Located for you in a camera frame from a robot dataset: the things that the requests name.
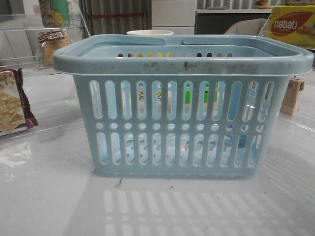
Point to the clear acrylic display shelf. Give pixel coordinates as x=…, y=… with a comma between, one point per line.
x=52, y=99
x=255, y=83

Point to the light blue plastic basket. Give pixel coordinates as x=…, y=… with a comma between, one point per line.
x=109, y=71

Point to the brown cracker snack bag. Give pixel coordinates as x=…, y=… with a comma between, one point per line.
x=15, y=110

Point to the yellow nabati wafer box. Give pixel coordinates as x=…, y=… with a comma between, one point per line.
x=293, y=25

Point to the clear acrylic left display shelf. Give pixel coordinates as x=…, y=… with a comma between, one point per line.
x=52, y=99

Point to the packaged bread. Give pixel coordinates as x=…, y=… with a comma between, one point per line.
x=49, y=42

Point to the fruit plate on counter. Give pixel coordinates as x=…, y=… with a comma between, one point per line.
x=261, y=4

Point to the yellow popcorn paper cup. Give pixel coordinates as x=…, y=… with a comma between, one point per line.
x=149, y=32

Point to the small beige carton box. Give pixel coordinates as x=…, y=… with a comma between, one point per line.
x=291, y=101

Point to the clear acrylic right display shelf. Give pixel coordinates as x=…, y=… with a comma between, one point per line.
x=255, y=83

